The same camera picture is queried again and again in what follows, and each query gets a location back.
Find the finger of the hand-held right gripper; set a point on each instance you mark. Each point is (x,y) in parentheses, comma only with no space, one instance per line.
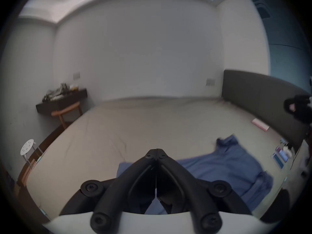
(301,108)

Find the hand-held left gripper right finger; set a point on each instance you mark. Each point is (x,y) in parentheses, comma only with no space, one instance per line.
(190,186)

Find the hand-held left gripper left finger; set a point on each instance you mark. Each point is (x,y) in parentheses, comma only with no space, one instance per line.
(121,186)

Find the dark blue shirt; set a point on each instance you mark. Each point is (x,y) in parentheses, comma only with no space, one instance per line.
(229,167)

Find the pink flat box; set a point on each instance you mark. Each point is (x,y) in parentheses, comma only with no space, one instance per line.
(260,124)

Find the small white object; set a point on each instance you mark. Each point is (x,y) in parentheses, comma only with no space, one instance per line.
(288,151)

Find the dark grey padded headboard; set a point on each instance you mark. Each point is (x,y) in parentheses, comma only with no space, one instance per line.
(258,94)

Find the bed with beige sheet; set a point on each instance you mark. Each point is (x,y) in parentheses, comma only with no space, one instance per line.
(146,125)

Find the wooden chair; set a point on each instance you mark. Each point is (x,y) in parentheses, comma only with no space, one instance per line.
(65,111)

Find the white round stool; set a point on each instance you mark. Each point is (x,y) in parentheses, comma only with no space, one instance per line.
(27,147)

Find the white wall socket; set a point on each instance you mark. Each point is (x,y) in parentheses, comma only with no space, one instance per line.
(76,75)
(210,82)

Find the dark wall-mounted desk with clutter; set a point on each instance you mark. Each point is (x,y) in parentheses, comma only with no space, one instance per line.
(61,101)

